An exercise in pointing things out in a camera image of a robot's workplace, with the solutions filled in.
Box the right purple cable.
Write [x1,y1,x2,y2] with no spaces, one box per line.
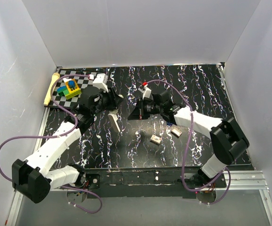
[145,79,232,204]

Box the staple box near centre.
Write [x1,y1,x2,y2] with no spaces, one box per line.
[150,135,162,144]

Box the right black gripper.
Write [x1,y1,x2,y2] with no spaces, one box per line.
[128,97,163,120]

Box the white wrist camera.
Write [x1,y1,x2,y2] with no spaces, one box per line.
[138,82,152,100]
[92,73,109,92]

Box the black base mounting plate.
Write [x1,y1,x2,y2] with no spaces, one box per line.
[58,167,227,200]

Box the purple cable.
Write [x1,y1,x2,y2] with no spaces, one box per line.
[145,79,232,204]
[0,74,103,214]

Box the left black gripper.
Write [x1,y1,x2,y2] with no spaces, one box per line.
[91,86,123,116]

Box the black white checkerboard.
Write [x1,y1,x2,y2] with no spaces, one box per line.
[46,68,103,109]

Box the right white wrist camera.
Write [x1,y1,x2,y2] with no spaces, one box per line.
[138,82,152,100]

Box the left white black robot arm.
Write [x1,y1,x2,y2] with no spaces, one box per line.
[12,86,124,203]

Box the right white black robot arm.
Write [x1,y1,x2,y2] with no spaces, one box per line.
[128,91,249,187]

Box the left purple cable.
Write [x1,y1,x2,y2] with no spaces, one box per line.
[0,74,103,214]

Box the staple box right one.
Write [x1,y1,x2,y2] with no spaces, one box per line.
[171,128,182,137]

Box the aluminium frame rail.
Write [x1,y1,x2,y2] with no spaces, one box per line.
[5,188,68,226]

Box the colourful toy block assembly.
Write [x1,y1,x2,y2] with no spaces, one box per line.
[57,79,81,100]

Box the white cream stapler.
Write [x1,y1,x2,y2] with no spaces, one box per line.
[108,104,121,133]

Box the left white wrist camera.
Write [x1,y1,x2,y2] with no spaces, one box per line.
[92,73,109,92]

